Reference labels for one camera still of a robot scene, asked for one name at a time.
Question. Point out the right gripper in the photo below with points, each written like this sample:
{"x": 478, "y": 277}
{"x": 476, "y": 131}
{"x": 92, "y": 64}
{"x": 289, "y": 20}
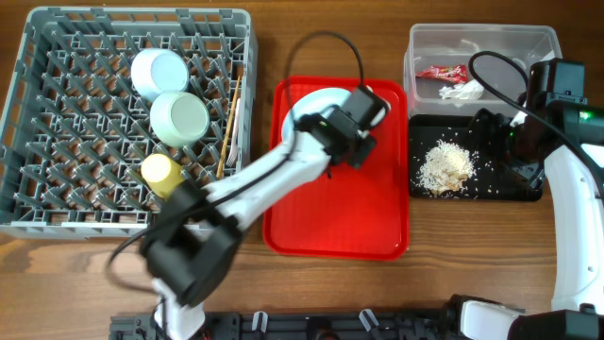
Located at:
{"x": 530, "y": 175}

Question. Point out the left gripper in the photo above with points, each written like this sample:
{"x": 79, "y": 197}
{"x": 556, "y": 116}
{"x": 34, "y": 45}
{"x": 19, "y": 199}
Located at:
{"x": 360, "y": 158}

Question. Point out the white tissue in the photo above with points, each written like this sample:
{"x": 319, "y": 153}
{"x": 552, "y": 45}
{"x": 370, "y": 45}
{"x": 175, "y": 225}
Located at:
{"x": 471, "y": 90}

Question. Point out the rice food waste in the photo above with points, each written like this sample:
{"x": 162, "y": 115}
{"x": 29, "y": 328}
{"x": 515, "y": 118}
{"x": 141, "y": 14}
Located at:
{"x": 448, "y": 169}

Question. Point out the large light blue plate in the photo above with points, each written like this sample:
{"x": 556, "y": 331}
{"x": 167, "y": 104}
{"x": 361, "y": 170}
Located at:
{"x": 320, "y": 101}

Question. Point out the red snack wrapper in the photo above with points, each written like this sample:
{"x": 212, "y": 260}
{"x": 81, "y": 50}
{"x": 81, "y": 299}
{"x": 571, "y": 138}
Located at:
{"x": 457, "y": 74}

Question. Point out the white plastic fork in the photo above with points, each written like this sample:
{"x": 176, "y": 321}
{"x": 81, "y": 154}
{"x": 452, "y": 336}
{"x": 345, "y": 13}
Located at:
{"x": 234, "y": 149}

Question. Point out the wooden chopstick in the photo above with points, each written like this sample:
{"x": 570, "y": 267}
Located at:
{"x": 229, "y": 127}

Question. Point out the green bowl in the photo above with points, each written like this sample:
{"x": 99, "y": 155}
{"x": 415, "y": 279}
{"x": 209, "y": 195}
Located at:
{"x": 179, "y": 118}

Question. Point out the yellow cup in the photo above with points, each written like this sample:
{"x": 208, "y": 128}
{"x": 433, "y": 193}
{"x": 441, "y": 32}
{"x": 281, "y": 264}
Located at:
{"x": 162, "y": 174}

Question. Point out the small light blue bowl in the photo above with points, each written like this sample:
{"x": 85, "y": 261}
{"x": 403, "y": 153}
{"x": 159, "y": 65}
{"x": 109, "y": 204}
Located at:
{"x": 156, "y": 71}

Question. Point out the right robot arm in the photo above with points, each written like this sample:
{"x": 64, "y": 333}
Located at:
{"x": 576, "y": 186}

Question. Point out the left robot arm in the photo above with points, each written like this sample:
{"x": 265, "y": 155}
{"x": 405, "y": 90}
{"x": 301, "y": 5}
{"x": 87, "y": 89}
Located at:
{"x": 191, "y": 246}

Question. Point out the grey dishwasher rack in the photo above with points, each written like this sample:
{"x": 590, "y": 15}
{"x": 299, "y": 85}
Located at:
{"x": 75, "y": 132}

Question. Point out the black tray bin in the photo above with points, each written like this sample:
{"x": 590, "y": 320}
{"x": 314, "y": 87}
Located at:
{"x": 492, "y": 179}

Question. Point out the red plastic tray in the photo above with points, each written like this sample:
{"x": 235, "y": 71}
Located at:
{"x": 359, "y": 214}

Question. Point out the clear plastic bin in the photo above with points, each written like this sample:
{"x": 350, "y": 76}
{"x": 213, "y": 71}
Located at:
{"x": 454, "y": 44}

